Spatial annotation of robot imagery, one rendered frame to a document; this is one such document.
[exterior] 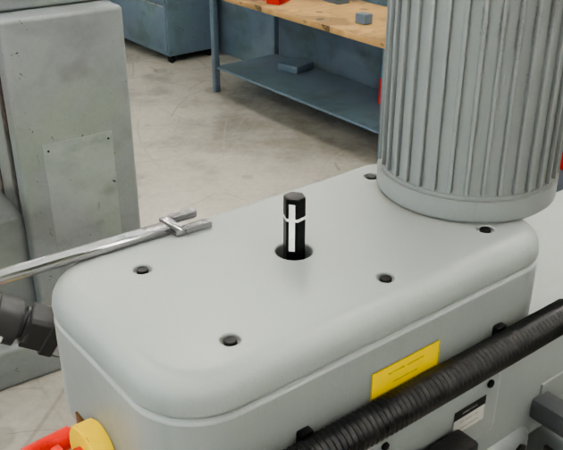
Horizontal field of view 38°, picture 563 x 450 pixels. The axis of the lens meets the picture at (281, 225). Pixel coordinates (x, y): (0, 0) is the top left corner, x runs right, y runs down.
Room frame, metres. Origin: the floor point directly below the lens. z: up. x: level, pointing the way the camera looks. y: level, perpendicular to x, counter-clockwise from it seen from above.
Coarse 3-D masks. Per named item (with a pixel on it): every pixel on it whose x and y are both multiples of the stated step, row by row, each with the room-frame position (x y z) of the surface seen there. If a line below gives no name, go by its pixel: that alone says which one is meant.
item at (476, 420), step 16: (480, 384) 0.72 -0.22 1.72; (496, 384) 0.73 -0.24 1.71; (464, 400) 0.70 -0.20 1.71; (480, 400) 0.71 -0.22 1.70; (496, 400) 0.74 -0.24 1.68; (432, 416) 0.67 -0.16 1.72; (448, 416) 0.68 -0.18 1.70; (464, 416) 0.70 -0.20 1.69; (480, 416) 0.72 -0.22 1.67; (400, 432) 0.64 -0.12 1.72; (416, 432) 0.65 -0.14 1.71; (432, 432) 0.67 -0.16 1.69; (448, 432) 0.69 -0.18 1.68; (464, 432) 0.70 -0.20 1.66; (480, 432) 0.72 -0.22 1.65; (368, 448) 0.61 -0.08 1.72; (384, 448) 0.62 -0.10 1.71; (400, 448) 0.64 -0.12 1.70; (416, 448) 0.66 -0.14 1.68
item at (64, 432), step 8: (56, 432) 0.65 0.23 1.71; (64, 432) 0.65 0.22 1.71; (40, 440) 0.64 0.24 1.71; (48, 440) 0.64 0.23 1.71; (56, 440) 0.64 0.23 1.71; (64, 440) 0.64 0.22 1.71; (24, 448) 0.63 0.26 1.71; (32, 448) 0.63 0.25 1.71; (40, 448) 0.63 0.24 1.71; (48, 448) 0.63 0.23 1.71; (64, 448) 0.64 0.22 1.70
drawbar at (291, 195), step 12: (288, 204) 0.70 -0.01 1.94; (300, 204) 0.70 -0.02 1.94; (288, 216) 0.70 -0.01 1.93; (300, 216) 0.70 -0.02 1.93; (288, 228) 0.70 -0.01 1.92; (300, 228) 0.70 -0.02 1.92; (288, 240) 0.70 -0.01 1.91; (300, 240) 0.70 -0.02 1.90; (288, 252) 0.70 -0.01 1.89; (300, 252) 0.70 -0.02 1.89
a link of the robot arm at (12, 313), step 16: (16, 304) 1.23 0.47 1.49; (32, 304) 1.26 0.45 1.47; (0, 320) 1.20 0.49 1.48; (16, 320) 1.21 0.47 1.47; (32, 320) 1.22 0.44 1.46; (48, 320) 1.23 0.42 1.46; (0, 336) 1.20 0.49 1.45; (16, 336) 1.22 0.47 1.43; (32, 336) 1.23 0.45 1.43; (48, 336) 1.23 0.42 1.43; (48, 352) 1.24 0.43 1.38
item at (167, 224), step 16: (192, 208) 0.79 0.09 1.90; (160, 224) 0.75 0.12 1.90; (176, 224) 0.75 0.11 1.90; (192, 224) 0.75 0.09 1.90; (208, 224) 0.76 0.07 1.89; (112, 240) 0.71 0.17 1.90; (128, 240) 0.72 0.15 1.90; (144, 240) 0.72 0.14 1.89; (48, 256) 0.68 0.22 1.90; (64, 256) 0.68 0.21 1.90; (80, 256) 0.69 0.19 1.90; (0, 272) 0.65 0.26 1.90; (16, 272) 0.65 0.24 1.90; (32, 272) 0.66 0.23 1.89
